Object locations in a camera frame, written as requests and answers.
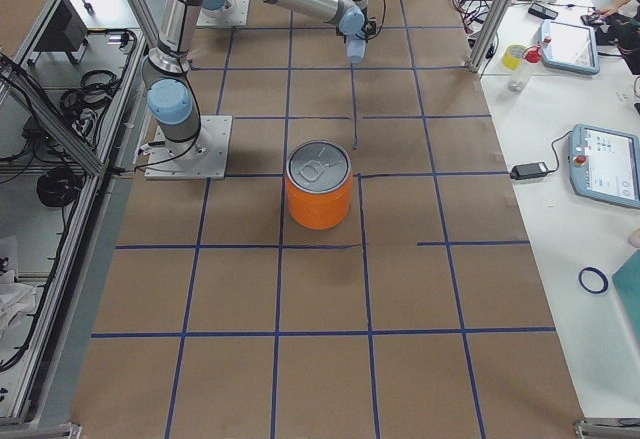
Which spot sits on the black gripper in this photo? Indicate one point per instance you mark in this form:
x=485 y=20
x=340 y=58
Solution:
x=339 y=32

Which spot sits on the light blue cup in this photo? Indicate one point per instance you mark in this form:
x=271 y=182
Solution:
x=355 y=49

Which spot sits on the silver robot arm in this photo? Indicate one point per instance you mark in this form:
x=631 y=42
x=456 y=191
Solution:
x=170 y=97

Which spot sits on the yellow tape roll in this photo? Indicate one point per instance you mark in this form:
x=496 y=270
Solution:
x=513 y=56

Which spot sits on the large orange can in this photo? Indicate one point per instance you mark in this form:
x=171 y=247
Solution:
x=318 y=184

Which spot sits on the small clear bottle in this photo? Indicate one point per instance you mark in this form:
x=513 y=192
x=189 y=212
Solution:
x=518 y=80

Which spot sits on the far teach pendant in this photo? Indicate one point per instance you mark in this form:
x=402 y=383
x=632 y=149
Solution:
x=569 y=47

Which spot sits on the teach pendant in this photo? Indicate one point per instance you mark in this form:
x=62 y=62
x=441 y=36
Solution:
x=569 y=47
x=604 y=165

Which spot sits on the black power adapter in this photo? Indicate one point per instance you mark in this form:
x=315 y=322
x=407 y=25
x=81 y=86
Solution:
x=529 y=171

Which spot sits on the near teach pendant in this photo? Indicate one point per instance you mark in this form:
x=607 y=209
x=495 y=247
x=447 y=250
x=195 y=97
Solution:
x=604 y=165

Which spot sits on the teal board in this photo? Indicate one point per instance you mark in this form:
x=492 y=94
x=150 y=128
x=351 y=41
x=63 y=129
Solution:
x=626 y=283

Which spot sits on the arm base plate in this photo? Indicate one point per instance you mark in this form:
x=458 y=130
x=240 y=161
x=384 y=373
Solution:
x=230 y=14
x=207 y=158

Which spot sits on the aluminium frame post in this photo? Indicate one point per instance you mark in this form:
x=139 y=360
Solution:
x=487 y=33

